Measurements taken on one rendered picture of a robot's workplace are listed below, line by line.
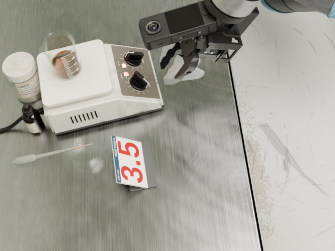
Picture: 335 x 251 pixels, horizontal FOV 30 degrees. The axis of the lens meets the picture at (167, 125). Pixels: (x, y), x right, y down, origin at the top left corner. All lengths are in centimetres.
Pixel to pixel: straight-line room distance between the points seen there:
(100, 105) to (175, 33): 21
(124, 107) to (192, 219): 23
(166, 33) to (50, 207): 35
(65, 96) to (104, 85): 7
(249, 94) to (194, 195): 22
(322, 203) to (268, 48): 33
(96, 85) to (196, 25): 22
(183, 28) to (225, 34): 8
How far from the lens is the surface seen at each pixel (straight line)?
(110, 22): 126
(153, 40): 93
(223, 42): 98
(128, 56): 111
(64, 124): 109
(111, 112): 108
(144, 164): 105
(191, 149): 106
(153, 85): 110
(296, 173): 103
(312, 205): 101
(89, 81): 106
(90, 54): 110
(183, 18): 94
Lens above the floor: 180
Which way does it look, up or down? 56 degrees down
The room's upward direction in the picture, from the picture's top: 11 degrees counter-clockwise
